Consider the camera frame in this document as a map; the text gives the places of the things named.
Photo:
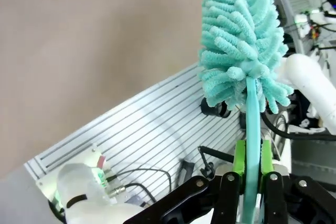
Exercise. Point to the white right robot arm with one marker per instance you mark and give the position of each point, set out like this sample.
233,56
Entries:
309,77

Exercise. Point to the slotted aluminium base plate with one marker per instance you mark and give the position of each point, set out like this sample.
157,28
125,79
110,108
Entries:
147,129

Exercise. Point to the grey ribbed panel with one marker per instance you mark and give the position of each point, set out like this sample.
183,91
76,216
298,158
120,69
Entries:
299,1

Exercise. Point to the clear acrylic electronics mount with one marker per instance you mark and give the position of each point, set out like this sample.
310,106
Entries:
98,174

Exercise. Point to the teal chenille duster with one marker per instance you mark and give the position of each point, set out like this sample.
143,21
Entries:
236,24

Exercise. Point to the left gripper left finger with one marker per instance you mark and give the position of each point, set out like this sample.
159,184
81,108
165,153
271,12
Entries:
231,190

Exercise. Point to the black lever clamp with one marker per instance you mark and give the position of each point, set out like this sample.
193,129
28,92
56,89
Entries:
210,154

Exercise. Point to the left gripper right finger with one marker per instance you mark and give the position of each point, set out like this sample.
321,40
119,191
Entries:
273,192

